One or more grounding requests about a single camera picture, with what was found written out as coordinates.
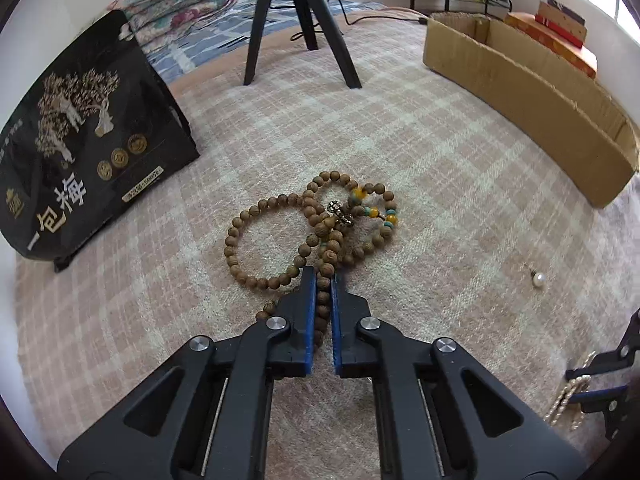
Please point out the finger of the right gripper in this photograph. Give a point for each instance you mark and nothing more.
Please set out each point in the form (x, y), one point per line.
(612, 361)
(612, 403)

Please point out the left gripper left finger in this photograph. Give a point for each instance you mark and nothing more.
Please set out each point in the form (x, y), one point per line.
(204, 413)

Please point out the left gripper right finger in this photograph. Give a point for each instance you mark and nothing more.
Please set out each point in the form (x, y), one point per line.
(440, 414)

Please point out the single pearl earring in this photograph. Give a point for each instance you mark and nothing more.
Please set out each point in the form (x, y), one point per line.
(538, 278)

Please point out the pink plaid blanket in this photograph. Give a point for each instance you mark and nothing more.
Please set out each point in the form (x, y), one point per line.
(430, 204)

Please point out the brown cardboard tray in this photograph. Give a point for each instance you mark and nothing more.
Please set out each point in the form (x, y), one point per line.
(567, 114)

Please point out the orange cloth covered table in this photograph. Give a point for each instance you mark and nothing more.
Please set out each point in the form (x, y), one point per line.
(581, 58)

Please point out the black snack bag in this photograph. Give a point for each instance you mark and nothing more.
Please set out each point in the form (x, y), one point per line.
(94, 132)

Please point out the books on table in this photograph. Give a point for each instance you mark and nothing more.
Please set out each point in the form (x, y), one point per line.
(563, 21)

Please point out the folded floral quilt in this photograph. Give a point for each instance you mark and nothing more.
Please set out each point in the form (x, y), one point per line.
(157, 23)

